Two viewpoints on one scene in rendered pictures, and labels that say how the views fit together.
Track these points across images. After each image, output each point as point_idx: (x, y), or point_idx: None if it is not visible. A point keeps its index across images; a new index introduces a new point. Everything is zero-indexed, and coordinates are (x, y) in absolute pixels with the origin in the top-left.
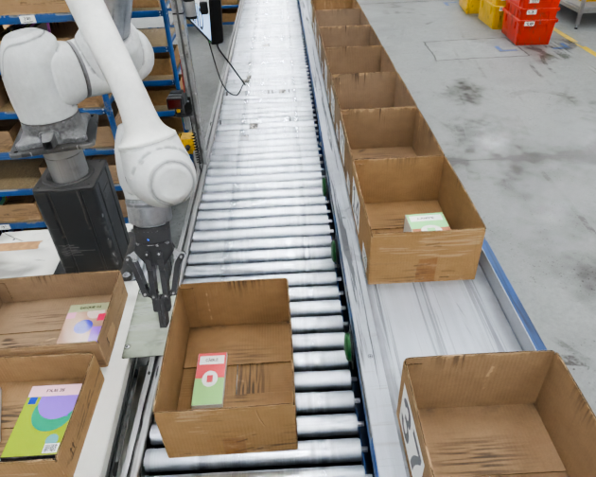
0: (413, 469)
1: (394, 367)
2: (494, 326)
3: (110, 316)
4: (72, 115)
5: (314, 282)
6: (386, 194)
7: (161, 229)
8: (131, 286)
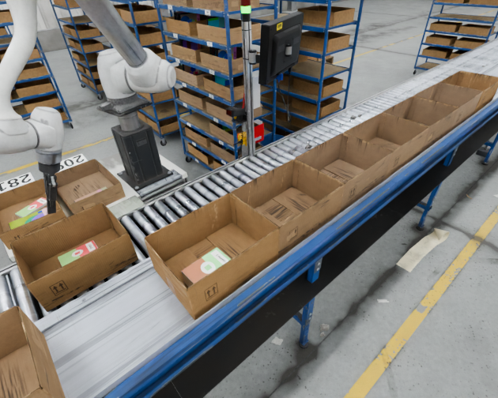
0: None
1: (81, 316)
2: (145, 354)
3: (92, 199)
4: (122, 98)
5: None
6: (248, 229)
7: (43, 166)
8: (132, 193)
